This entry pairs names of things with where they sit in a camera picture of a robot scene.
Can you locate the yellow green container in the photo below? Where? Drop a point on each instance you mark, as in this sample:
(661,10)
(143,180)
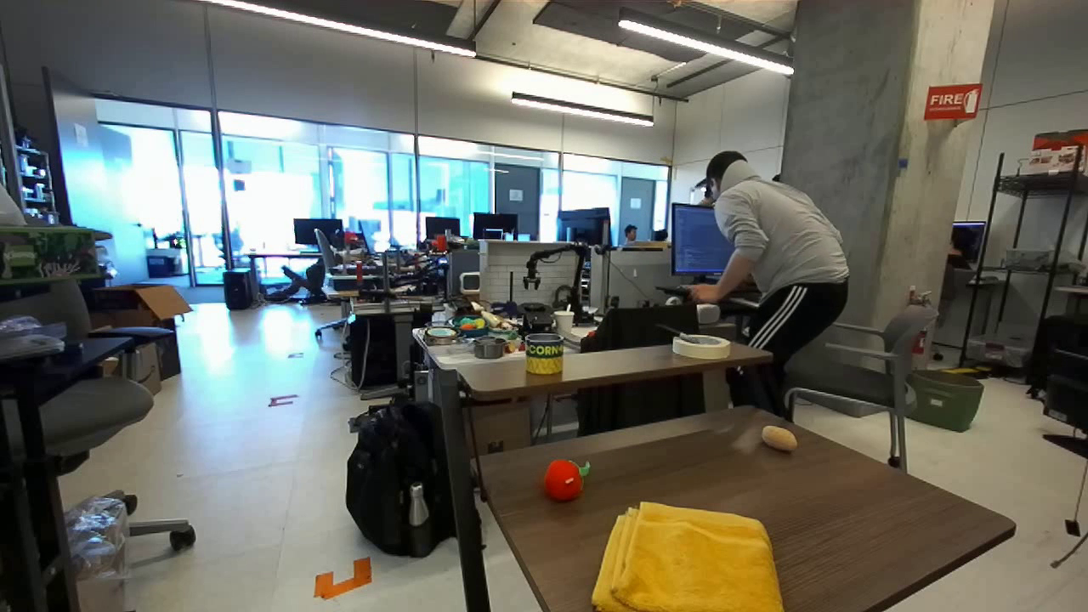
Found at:
(547,354)

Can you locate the white tape roll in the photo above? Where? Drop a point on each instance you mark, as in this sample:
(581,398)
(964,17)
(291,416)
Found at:
(702,344)

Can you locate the black backpack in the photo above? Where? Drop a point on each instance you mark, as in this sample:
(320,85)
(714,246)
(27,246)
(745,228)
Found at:
(397,476)

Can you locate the red wall sign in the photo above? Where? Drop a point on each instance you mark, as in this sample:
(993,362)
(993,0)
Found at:
(954,105)

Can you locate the cardboard box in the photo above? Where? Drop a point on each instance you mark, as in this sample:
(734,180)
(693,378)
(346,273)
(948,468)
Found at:
(147,306)

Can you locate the green bin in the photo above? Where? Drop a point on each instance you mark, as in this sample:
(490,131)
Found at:
(943,398)

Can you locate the beige toy potato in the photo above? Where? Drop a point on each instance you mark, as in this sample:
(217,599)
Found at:
(780,435)

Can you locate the grey office chair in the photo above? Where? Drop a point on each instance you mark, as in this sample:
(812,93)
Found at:
(90,388)

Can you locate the red toy tomato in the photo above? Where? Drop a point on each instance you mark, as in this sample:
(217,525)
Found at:
(566,481)

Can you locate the black metal shelf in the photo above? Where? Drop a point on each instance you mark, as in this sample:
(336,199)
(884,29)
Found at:
(1028,270)

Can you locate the yellow towel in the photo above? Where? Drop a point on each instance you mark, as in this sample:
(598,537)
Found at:
(683,560)

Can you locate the blue computer monitor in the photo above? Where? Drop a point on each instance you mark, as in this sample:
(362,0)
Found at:
(699,246)

